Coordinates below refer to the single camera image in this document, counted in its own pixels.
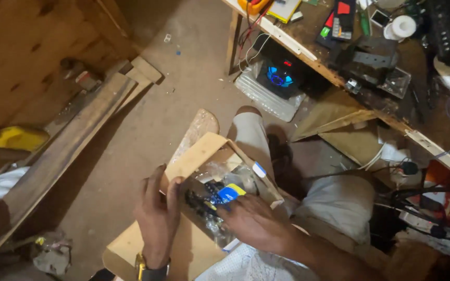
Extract person's left hand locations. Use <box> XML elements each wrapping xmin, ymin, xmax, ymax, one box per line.
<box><xmin>134</xmin><ymin>164</ymin><xmax>184</xmax><ymax>270</ymax></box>

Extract person's right hand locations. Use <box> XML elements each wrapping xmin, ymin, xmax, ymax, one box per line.
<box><xmin>215</xmin><ymin>192</ymin><xmax>297</xmax><ymax>259</ymax></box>

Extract long wooden bench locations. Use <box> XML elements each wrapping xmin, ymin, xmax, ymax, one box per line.
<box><xmin>0</xmin><ymin>56</ymin><xmax>163</xmax><ymax>274</ymax></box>

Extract person's legs in light trousers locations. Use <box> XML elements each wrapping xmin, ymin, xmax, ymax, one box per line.
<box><xmin>194</xmin><ymin>105</ymin><xmax>390</xmax><ymax>281</ymax></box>

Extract blue and yellow packet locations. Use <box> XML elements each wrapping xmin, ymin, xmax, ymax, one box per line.
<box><xmin>214</xmin><ymin>183</ymin><xmax>247</xmax><ymax>205</ymax></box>

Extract clear plastic bags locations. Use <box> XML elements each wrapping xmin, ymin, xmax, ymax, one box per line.
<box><xmin>188</xmin><ymin>162</ymin><xmax>261</xmax><ymax>250</ymax></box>

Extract gold wristwatch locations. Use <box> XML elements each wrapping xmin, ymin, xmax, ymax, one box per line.
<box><xmin>135</xmin><ymin>253</ymin><xmax>171</xmax><ymax>281</ymax></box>

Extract brown cardboard box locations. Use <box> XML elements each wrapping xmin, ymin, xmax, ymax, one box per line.
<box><xmin>102</xmin><ymin>132</ymin><xmax>288</xmax><ymax>281</ymax></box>

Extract cluttered wooden workbench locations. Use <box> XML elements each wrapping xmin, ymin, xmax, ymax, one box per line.
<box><xmin>221</xmin><ymin>0</ymin><xmax>450</xmax><ymax>184</ymax></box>

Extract black speaker with blue light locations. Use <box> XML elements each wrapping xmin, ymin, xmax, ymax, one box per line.
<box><xmin>255</xmin><ymin>47</ymin><xmax>315</xmax><ymax>100</ymax></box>

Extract black cable bundle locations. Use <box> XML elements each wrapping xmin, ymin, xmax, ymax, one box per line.
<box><xmin>184</xmin><ymin>180</ymin><xmax>227</xmax><ymax>219</ymax></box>

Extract yellow plastic jug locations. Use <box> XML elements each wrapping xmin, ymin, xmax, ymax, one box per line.
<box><xmin>0</xmin><ymin>126</ymin><xmax>51</xmax><ymax>152</ymax></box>

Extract heap of cables and boxes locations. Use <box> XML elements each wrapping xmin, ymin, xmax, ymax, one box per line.
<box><xmin>366</xmin><ymin>137</ymin><xmax>450</xmax><ymax>258</ymax></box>

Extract brown cardboard sheet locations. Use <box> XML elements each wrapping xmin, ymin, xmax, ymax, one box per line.
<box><xmin>290</xmin><ymin>87</ymin><xmax>386</xmax><ymax>168</ymax></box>

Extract yellow multimeter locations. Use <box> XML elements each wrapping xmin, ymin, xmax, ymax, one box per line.
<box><xmin>237</xmin><ymin>0</ymin><xmax>270</xmax><ymax>16</ymax></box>

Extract white tape roll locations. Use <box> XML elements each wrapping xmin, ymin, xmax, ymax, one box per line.
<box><xmin>384</xmin><ymin>15</ymin><xmax>417</xmax><ymax>42</ymax></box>

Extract crumpled plastic trash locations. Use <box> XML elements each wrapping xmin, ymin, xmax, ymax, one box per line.
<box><xmin>30</xmin><ymin>231</ymin><xmax>73</xmax><ymax>278</ymax></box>

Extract yellow-edged white pad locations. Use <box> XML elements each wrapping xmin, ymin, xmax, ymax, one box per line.
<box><xmin>266</xmin><ymin>0</ymin><xmax>302</xmax><ymax>24</ymax></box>

